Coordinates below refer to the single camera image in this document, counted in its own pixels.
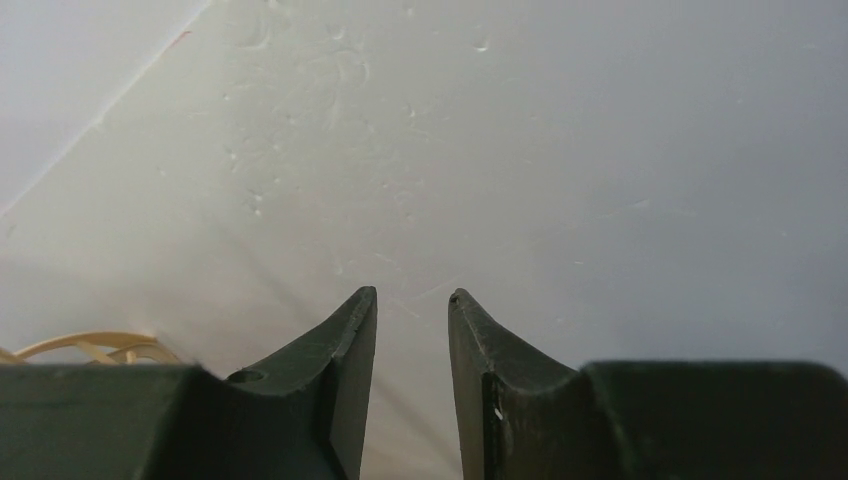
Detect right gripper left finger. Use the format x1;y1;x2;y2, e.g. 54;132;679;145
226;286;378;479

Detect beige plastic hanger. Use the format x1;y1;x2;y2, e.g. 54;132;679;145
1;331;182;365

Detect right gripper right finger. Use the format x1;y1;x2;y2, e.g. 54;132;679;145
448;289;583;479

